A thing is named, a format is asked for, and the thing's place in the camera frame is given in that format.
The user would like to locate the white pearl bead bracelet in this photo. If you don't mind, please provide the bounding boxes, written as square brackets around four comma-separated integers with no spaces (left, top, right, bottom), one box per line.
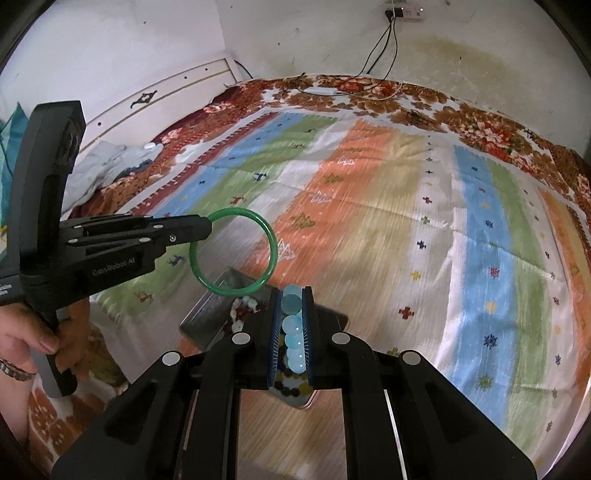
[227,296,260,333]

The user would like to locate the light blue bead bracelet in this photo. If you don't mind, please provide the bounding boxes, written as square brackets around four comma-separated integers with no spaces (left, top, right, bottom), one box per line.
[279,284,307,374]

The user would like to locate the green jade bangle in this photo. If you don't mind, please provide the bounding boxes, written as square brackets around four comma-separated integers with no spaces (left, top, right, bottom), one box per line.
[188,207,279,297]

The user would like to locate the person's left hand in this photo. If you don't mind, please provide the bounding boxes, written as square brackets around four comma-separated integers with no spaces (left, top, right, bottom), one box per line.
[1,299,90,381]

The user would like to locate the crumpled grey cloth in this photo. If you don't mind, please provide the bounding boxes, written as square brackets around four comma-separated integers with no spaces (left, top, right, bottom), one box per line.
[61,141,163,217]

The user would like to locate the white wooden headboard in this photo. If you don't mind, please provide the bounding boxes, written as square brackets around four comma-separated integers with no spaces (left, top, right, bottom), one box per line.
[79,52,243,158]

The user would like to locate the rectangular metal tin box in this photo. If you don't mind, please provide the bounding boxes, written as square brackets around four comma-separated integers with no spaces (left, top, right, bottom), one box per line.
[178,267,350,410]

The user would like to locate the floral brown bedsheet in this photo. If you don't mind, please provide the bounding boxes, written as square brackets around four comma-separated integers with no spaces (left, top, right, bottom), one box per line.
[27,73,591,471]

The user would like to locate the silver wrist bracelet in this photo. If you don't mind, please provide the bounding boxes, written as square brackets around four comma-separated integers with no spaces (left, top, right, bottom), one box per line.
[0,358,37,383]

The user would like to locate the black hanging cables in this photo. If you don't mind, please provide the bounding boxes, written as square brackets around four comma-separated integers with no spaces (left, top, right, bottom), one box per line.
[294,13,401,100]

